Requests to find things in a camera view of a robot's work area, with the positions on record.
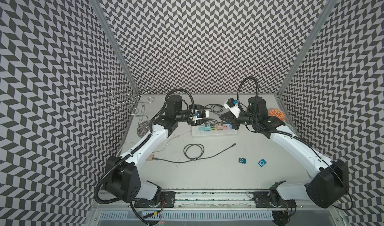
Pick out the grey coiled usb cable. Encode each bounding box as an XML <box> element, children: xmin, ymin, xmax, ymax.
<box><xmin>153</xmin><ymin>142</ymin><xmax>237</xmax><ymax>164</ymax></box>

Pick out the teal usb charger plug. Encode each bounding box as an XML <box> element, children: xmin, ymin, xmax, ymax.
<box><xmin>203</xmin><ymin>125</ymin><xmax>211</xmax><ymax>132</ymax></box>

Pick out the chrome wire jewelry stand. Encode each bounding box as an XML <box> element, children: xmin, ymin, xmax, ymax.
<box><xmin>107</xmin><ymin>83</ymin><xmax>155</xmax><ymax>138</ymax></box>

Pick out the green patterned bowl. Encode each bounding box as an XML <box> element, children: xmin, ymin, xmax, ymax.
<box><xmin>286</xmin><ymin>124</ymin><xmax>297</xmax><ymax>132</ymax></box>

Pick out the pink usb charger plug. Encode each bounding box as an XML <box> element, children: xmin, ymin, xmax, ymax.
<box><xmin>216</xmin><ymin>124</ymin><xmax>225</xmax><ymax>131</ymax></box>

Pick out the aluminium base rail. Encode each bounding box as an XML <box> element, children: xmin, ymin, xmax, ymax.
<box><xmin>83</xmin><ymin>189</ymin><xmax>349</xmax><ymax>226</ymax></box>

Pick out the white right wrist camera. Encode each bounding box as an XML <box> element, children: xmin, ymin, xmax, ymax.
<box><xmin>223</xmin><ymin>98</ymin><xmax>241</xmax><ymax>119</ymax></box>

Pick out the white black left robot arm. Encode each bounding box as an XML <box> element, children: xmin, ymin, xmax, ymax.
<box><xmin>94</xmin><ymin>88</ymin><xmax>209</xmax><ymax>205</ymax></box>

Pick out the orange patterned bowl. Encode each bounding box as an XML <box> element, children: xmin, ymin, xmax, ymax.
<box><xmin>269</xmin><ymin>108</ymin><xmax>287</xmax><ymax>122</ymax></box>

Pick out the white multicolour power strip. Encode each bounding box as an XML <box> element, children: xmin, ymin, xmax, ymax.
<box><xmin>192</xmin><ymin>124</ymin><xmax>238</xmax><ymax>138</ymax></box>

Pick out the thin white power strip cord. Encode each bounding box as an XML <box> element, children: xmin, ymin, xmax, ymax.
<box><xmin>119</xmin><ymin>131</ymin><xmax>193</xmax><ymax>155</ymax></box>

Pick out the blue square mp3 player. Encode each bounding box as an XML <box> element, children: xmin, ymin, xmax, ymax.
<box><xmin>239</xmin><ymin>158</ymin><xmax>247</xmax><ymax>164</ymax></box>
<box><xmin>258</xmin><ymin>159</ymin><xmax>267</xmax><ymax>167</ymax></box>

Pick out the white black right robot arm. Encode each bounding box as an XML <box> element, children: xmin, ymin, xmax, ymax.
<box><xmin>220</xmin><ymin>76</ymin><xmax>351</xmax><ymax>209</ymax></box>

